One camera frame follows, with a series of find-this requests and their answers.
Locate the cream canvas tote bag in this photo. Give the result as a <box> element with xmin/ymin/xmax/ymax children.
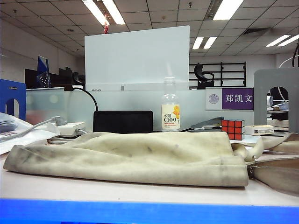
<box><xmin>2</xmin><ymin>131</ymin><xmax>299</xmax><ymax>195</ymax></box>

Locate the black rectangular case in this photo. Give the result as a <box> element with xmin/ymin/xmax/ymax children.
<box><xmin>93</xmin><ymin>110</ymin><xmax>154</xmax><ymax>134</ymax></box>

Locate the clear C100 drink bottle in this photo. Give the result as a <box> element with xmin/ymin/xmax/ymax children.
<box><xmin>161</xmin><ymin>77</ymin><xmax>181</xmax><ymax>132</ymax></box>

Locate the frosted glass desk partition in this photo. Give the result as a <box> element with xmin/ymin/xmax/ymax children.
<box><xmin>25</xmin><ymin>87</ymin><xmax>255</xmax><ymax>133</ymax></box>

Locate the white board panel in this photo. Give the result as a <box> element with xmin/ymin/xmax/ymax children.
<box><xmin>84</xmin><ymin>25</ymin><xmax>190</xmax><ymax>91</ymax></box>

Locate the grey stapler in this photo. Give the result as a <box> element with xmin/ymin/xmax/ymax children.
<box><xmin>190</xmin><ymin>116</ymin><xmax>225</xmax><ymax>132</ymax></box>

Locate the black office chair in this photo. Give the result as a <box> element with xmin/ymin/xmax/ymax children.
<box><xmin>194</xmin><ymin>64</ymin><xmax>215</xmax><ymax>90</ymax></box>

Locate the black chair with headrest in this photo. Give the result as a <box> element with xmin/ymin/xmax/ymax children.
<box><xmin>71</xmin><ymin>71</ymin><xmax>86</xmax><ymax>91</ymax></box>

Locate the ceiling tube light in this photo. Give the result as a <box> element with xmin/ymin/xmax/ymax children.
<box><xmin>277</xmin><ymin>34</ymin><xmax>299</xmax><ymax>47</ymax></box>
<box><xmin>265</xmin><ymin>35</ymin><xmax>292</xmax><ymax>48</ymax></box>
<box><xmin>192</xmin><ymin>36</ymin><xmax>204</xmax><ymax>50</ymax></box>
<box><xmin>203</xmin><ymin>36</ymin><xmax>217</xmax><ymax>49</ymax></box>
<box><xmin>82</xmin><ymin>0</ymin><xmax>110</xmax><ymax>26</ymax></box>
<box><xmin>102</xmin><ymin>0</ymin><xmax>126</xmax><ymax>25</ymax></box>
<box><xmin>213</xmin><ymin>0</ymin><xmax>244</xmax><ymax>21</ymax></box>

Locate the rubik's cube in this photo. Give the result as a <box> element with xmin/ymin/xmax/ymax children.
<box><xmin>221</xmin><ymin>119</ymin><xmax>245</xmax><ymax>141</ymax></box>

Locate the purple and white name sign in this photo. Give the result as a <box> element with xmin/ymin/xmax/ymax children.
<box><xmin>205</xmin><ymin>87</ymin><xmax>255</xmax><ymax>112</ymax></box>

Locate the red hanging ornament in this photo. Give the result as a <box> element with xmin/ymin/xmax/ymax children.
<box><xmin>103</xmin><ymin>14</ymin><xmax>110</xmax><ymax>35</ymax></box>

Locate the small white packet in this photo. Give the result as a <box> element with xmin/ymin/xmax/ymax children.
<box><xmin>244</xmin><ymin>125</ymin><xmax>274</xmax><ymax>136</ymax></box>

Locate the grey metal bookend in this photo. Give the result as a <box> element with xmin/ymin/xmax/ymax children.
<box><xmin>253</xmin><ymin>67</ymin><xmax>299</xmax><ymax>136</ymax></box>

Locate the blue glass trophy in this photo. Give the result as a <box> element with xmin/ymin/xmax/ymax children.
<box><xmin>36</xmin><ymin>56</ymin><xmax>52</xmax><ymax>89</ymax></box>

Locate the dark cabinet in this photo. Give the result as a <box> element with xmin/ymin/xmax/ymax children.
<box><xmin>24</xmin><ymin>67</ymin><xmax>73</xmax><ymax>91</ymax></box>

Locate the white paper stack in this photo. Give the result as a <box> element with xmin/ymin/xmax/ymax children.
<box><xmin>0</xmin><ymin>112</ymin><xmax>61</xmax><ymax>155</ymax></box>

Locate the blue metal bookend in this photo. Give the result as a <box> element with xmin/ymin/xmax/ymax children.
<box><xmin>0</xmin><ymin>78</ymin><xmax>27</xmax><ymax>121</ymax></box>

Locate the black curved cable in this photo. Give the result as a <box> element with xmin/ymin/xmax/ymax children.
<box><xmin>72</xmin><ymin>86</ymin><xmax>99</xmax><ymax>112</ymax></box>

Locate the grey plug with white cable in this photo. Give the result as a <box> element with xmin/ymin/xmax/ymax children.
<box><xmin>0</xmin><ymin>115</ymin><xmax>68</xmax><ymax>143</ymax></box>

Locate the white coiled cable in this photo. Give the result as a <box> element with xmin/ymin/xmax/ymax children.
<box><xmin>47</xmin><ymin>129</ymin><xmax>88</xmax><ymax>145</ymax></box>

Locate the black wall rack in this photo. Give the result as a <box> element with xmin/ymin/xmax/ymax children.
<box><xmin>189</xmin><ymin>61</ymin><xmax>247</xmax><ymax>89</ymax></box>

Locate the white arched cable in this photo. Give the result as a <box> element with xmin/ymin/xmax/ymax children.
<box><xmin>278</xmin><ymin>57</ymin><xmax>299</xmax><ymax>69</ymax></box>

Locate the black hanging cable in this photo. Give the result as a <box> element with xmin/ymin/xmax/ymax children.
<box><xmin>292</xmin><ymin>39</ymin><xmax>299</xmax><ymax>68</ymax></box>

